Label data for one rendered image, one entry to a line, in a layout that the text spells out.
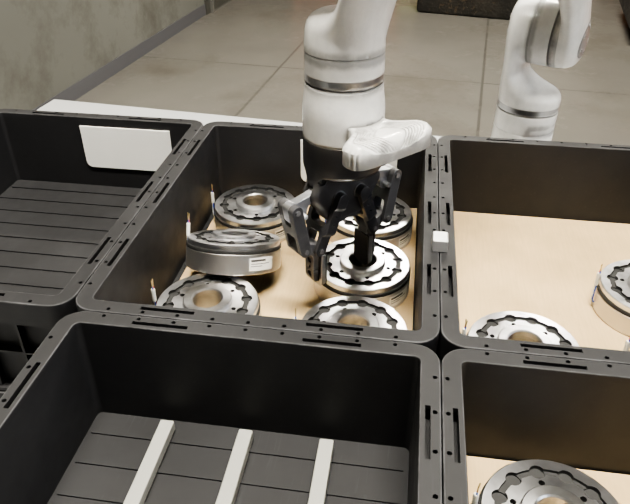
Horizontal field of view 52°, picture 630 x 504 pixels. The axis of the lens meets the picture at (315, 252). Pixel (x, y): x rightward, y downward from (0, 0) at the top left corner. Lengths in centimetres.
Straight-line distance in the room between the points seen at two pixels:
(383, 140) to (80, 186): 54
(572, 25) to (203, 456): 71
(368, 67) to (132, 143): 44
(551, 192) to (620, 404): 40
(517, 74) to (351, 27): 52
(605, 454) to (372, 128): 32
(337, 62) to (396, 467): 33
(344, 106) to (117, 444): 34
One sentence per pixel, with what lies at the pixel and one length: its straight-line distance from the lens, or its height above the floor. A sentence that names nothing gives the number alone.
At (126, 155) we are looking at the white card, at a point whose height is 88.
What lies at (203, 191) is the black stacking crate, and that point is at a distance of 84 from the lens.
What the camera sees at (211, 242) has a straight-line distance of 69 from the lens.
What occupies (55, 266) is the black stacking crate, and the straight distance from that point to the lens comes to 81.
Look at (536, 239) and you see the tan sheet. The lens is 85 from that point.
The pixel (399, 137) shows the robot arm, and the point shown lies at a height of 104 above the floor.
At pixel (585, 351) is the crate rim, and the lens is 53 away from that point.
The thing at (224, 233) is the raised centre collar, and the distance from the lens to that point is 73.
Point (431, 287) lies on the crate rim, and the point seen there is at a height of 93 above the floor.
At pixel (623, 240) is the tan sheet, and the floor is 83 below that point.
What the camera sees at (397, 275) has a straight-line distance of 69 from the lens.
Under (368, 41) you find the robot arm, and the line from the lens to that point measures 55.
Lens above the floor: 126
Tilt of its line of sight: 34 degrees down
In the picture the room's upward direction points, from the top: straight up
